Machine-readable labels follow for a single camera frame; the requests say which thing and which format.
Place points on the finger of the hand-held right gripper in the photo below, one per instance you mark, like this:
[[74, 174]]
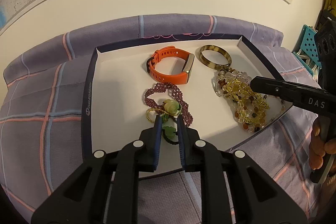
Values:
[[265, 86]]

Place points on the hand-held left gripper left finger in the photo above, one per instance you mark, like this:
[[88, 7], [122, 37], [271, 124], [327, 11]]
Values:
[[157, 134]]

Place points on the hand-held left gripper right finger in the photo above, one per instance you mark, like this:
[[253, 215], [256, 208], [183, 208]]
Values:
[[181, 137]]

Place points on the white cardboard tray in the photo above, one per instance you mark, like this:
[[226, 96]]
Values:
[[118, 98]]

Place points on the person's right hand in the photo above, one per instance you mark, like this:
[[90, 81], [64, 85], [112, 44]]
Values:
[[316, 145]]

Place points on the turquoise plastic basket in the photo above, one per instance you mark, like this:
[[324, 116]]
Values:
[[307, 40]]

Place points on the amber bangle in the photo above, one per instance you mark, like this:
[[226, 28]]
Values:
[[203, 60]]

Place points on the orange smart watch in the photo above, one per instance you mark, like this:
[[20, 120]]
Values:
[[168, 52]]

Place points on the yellow green cloth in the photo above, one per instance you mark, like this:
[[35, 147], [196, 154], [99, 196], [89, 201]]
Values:
[[330, 2]]

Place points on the purple plaid blanket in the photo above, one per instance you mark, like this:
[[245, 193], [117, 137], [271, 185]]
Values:
[[39, 108]]

